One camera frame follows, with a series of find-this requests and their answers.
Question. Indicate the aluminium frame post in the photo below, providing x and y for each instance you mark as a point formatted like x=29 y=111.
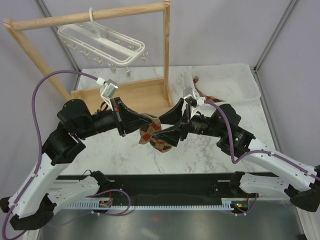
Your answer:
x=54 y=29
x=275 y=34

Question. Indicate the white plastic clip hanger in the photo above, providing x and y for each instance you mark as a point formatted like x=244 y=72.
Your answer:
x=103 y=45

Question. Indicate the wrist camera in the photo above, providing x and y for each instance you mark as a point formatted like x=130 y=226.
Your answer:
x=107 y=90
x=193 y=96

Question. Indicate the white cable duct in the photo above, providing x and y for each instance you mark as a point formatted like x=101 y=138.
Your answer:
x=99 y=204

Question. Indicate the aluminium frame post right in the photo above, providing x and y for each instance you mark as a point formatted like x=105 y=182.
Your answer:
x=275 y=34

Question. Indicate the white perforated plastic basket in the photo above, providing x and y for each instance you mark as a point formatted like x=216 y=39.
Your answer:
x=233 y=83

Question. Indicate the wooden hanger stand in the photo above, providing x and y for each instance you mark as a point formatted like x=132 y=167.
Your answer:
x=152 y=96

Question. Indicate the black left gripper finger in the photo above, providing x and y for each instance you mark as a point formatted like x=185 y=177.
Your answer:
x=134 y=125
x=131 y=117

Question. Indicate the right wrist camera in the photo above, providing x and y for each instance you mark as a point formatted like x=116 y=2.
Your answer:
x=193 y=96

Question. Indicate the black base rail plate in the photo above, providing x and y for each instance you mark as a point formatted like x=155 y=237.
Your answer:
x=175 y=188

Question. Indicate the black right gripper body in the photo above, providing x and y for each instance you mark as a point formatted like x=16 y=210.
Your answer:
x=186 y=116

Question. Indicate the aluminium frame post left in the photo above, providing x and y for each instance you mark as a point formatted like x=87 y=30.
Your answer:
x=54 y=29

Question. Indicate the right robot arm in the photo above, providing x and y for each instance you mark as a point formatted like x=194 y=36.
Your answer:
x=292 y=180

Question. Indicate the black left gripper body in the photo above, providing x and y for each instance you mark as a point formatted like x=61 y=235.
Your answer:
x=119 y=122

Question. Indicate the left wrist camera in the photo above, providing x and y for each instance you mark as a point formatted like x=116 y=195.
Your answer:
x=107 y=90

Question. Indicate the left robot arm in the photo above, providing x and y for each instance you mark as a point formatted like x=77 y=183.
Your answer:
x=33 y=206

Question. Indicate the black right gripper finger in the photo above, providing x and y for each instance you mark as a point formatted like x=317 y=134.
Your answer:
x=172 y=116
x=169 y=135

